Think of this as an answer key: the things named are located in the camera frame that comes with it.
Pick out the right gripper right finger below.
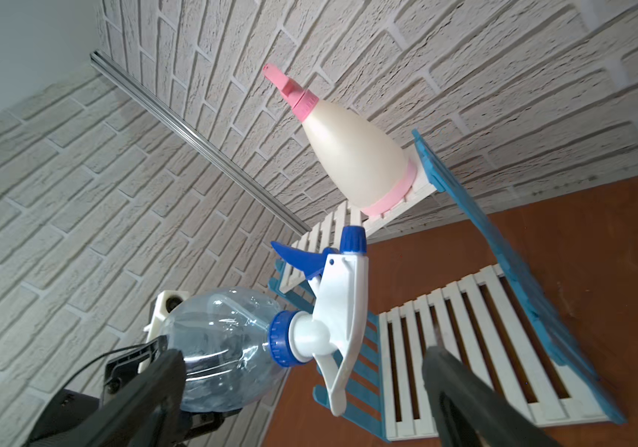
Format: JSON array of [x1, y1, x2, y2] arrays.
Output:
[[421, 346, 558, 446]]

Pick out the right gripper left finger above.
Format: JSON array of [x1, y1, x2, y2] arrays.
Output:
[[24, 349, 187, 446]]

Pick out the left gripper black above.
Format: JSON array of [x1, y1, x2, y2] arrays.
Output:
[[28, 340, 242, 447]]

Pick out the clear blue spray bottle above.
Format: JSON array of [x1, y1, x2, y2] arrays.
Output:
[[160, 225, 369, 416]]

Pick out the blue white wooden shelf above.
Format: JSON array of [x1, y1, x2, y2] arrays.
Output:
[[270, 135, 625, 441]]

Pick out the white pink spray bottle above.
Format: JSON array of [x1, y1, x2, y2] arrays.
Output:
[[262, 63, 418, 218]]

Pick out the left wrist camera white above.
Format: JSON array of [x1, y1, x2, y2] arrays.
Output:
[[138, 290, 191, 374]]

